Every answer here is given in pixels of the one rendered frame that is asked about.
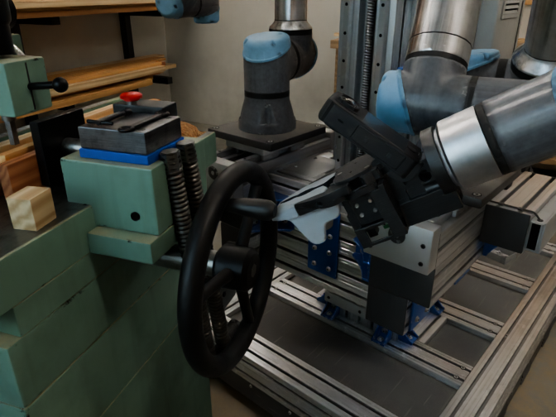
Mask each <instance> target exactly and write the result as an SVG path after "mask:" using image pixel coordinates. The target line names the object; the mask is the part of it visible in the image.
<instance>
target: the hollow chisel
mask: <svg viewBox="0 0 556 417"><path fill-rule="evenodd" d="M5 124H6V128H7V134H8V137H9V141H10V145H14V146H15V145H17V144H20V142H19V138H18V135H17V128H16V124H15V121H12V122H5Z"/></svg>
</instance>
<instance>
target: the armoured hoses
mask: <svg viewBox="0 0 556 417"><path fill-rule="evenodd" d="M159 155H160V159H161V161H163V162H164V163H165V171H166V175H167V180H168V183H167V184H168V185H169V187H168V189H169V190H170V191H169V194H170V198H171V200H170V202H171V207H172V212H173V214H172V215H173V216H174V217H173V220H175V221H174V225H175V229H176V230H175V232H176V233H177V234H176V236H177V241H178V245H179V249H180V254H181V258H183V254H184V250H185V244H186V241H187V237H188V235H189V230H190V227H191V224H192V222H193V220H194V216H195V214H196V212H197V209H198V207H199V205H200V203H201V201H202V199H203V197H204V193H203V189H202V187H203V186H202V185H201V183H202V180H201V176H200V172H199V163H198V162H197V161H198V159H197V153H196V149H195V144H194V140H190V139H184V140H181V141H178V142H177V143H176V148H173V147H172V148H168V149H164V150H162V151H161V152H160V154H159ZM182 167H183V169H182ZM183 170H184V173H183V172H182V171H183ZM184 175H185V177H183V176H184ZM186 187H187V188H186ZM186 191H187V192H186ZM187 195H188V196H187ZM187 199H188V200H187ZM191 221H192V222H191ZM221 293H222V291H221V289H219V290H217V291H216V292H215V293H214V294H213V295H211V296H210V297H209V298H208V299H207V301H206V300H205V301H204V302H203V324H204V336H205V341H206V343H207V346H208V349H209V351H210V352H211V354H212V355H214V356H215V355H218V354H219V353H220V352H221V351H222V350H223V349H224V348H225V347H226V346H227V345H228V344H229V342H230V341H231V340H232V337H233V336H234V334H235V332H236V331H237V329H238V327H239V325H240V322H239V321H238V320H236V319H231V320H230V321H229V322H228V323H227V320H226V314H225V310H224V307H223V306H224V305H223V297H222V294H221ZM207 302H208V305H207ZM208 309H209V312H208ZM209 314H210V318H211V322H212V327H213V333H212V329H211V325H210V319H209ZM213 334H214V339H215V342H216V345H215V346H214V341H213Z"/></svg>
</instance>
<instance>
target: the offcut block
mask: <svg viewBox="0 0 556 417"><path fill-rule="evenodd" d="M6 200H7V206H8V209H9V213H10V216H11V220H12V226H13V228H14V229H21V230H30V231H38V230H40V229H41V228H43V227H44V226H45V225H46V224H48V223H49V222H51V221H52V220H54V219H55V218H56V214H55V206H54V202H53V198H52V194H51V190H50V188H46V187H36V186H27V187H25V188H23V189H21V190H19V191H17V192H16V193H14V194H12V195H10V196H8V197H6Z"/></svg>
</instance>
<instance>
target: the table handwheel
mask: <svg viewBox="0 0 556 417"><path fill-rule="evenodd" d="M244 182H248V183H250V184H251V186H250V189H249V194H248V197H247V198H248V199H267V200H271V201H272V202H273V203H275V204H276V197H275V192H274V190H273V186H272V183H271V180H270V178H269V176H268V174H267V173H266V172H265V171H264V170H263V169H262V167H261V166H259V165H258V164H256V163H255V162H252V161H238V162H235V163H233V164H231V165H230V166H228V167H227V168H225V169H224V170H223V171H222V172H221V173H220V174H219V175H218V176H217V177H216V179H215V180H214V181H213V183H212V184H211V185H210V186H209V188H208V190H207V192H206V193H205V195H204V197H203V199H202V201H201V203H200V205H199V207H198V209H197V212H196V214H195V216H194V220H193V222H192V224H191V227H190V230H189V235H188V237H187V241H186V244H185V250H184V254H183V258H181V254H180V249H179V245H178V244H177V243H176V244H175V245H174V246H173V247H172V248H171V249H170V250H169V251H167V252H166V253H165V254H164V255H163V256H162V257H161V258H160V259H158V260H157V261H156V262H155V263H154V264H148V263H144V264H148V265H153V266H161V267H165V268H170V269H175V270H179V271H180V278H179V284H178V295H177V322H178V330H179V336H180V343H181V347H182V350H183V353H184V355H185V358H186V360H187V362H188V363H189V365H190V366H191V367H192V369H193V370H194V371H195V372H197V373H198V374H199V375H201V376H203V377H207V378H217V377H221V376H223V375H225V374H227V373H229V372H230V371H231V370H232V369H233V368H234V367H235V366H236V365H237V364H238V363H239V362H240V361H241V359H242V358H243V356H244V355H245V353H246V352H247V349H248V348H249V347H250V345H251V343H252V340H253V339H254V337H255V334H256V331H257V329H258V327H259V324H260V322H261V318H262V315H263V313H264V310H265V307H266V302H267V300H268V296H269V293H270V289H271V282H272V278H273V273H274V268H275V263H276V248H277V236H278V221H272V220H270V221H265V220H260V248H259V255H258V253H257V251H256V249H255V248H253V247H248V245H249V241H250V237H251V233H252V225H253V222H254V218H248V217H245V216H243V218H242V223H241V227H240V230H239V233H238V236H237V241H236V245H233V244H228V243H226V244H224V245H223V246H222V247H220V248H219V249H218V250H217V251H215V250H211V246H212V243H213V238H214V235H215V233H216V230H217V227H218V223H219V221H220V218H221V217H222V214H223V211H224V209H225V208H226V206H227V204H228V201H229V200H230V198H231V197H232V195H233V193H234V192H235V191H236V189H237V188H238V187H239V186H240V185H241V184H243V183H244ZM205 276H212V277H213V278H212V279H211V280H210V281H208V282H207V283H205V284H204V281H205ZM221 288H226V289H230V290H235V291H236V292H237V297H238V300H239V304H240V308H241V312H242V321H241V323H240V325H239V327H238V329H237V331H236V332H235V334H234V336H233V337H232V340H231V341H230V342H229V344H228V345H227V346H226V347H225V348H224V349H223V350H222V351H221V352H220V353H219V354H218V355H215V356H214V355H212V354H211V352H210V351H209V349H208V346H207V343H206V341H205V336H204V324H203V302H204V301H205V300H207V299H208V298H209V297H210V296H211V295H213V294H214V293H215V292H216V291H217V290H219V289H221ZM251 288H252V292H251V296H250V299H249V294H248V291H249V290H250V289H251Z"/></svg>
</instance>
